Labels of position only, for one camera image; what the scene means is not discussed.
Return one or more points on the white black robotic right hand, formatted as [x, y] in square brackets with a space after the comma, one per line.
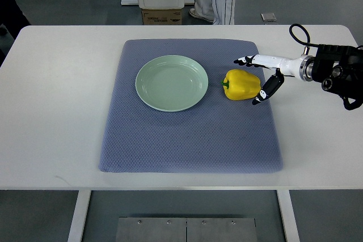
[299, 68]

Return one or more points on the yellow bell pepper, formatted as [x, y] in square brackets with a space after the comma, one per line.
[240, 85]

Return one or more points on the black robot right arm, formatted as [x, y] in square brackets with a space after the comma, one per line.
[338, 69]

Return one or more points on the small grey floor plate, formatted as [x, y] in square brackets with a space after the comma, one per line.
[268, 17]

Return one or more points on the light green plate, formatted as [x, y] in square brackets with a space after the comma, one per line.
[171, 83]

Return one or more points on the blue grey textured mat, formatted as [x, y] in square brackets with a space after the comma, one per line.
[217, 135]

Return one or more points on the right white table leg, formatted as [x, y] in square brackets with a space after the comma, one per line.
[287, 216]

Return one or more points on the white table leg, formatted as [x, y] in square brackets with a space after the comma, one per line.
[79, 216]
[287, 216]

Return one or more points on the cardboard box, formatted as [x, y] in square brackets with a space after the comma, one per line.
[161, 17]

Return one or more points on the white base crossbar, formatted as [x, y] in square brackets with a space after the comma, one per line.
[135, 2]

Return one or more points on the left white table leg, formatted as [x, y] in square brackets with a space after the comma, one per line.
[79, 216]

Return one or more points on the person in dark clothes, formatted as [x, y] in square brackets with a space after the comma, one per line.
[12, 17]

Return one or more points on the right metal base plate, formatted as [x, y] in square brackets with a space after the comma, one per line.
[221, 229]

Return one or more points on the metal base plate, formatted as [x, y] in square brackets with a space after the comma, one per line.
[221, 229]
[151, 229]

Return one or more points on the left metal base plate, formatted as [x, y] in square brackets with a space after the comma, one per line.
[151, 229]

